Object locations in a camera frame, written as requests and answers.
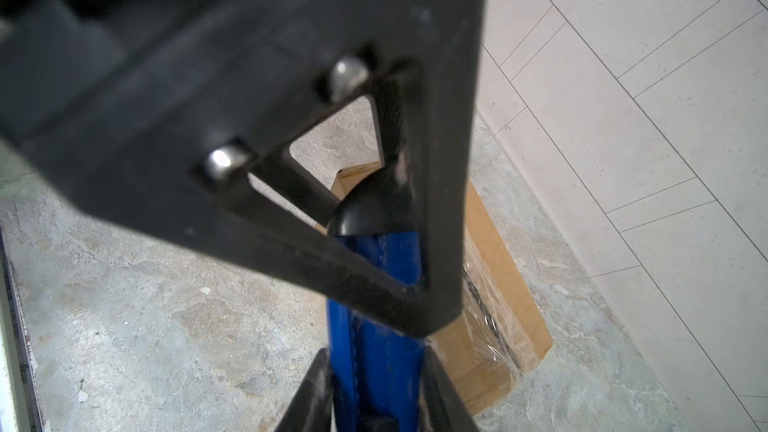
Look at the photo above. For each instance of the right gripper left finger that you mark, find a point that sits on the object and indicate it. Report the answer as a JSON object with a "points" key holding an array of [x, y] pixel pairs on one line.
{"points": [[152, 114]]}

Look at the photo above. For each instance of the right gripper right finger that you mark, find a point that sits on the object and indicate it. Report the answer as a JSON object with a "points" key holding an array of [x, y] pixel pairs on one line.
{"points": [[312, 402]]}

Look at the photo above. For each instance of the blue utility knife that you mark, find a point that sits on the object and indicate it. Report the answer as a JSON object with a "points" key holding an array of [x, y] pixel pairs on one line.
{"points": [[376, 366]]}

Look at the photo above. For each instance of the brown cardboard express box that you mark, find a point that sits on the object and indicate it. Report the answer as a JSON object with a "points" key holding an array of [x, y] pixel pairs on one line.
{"points": [[501, 335]]}

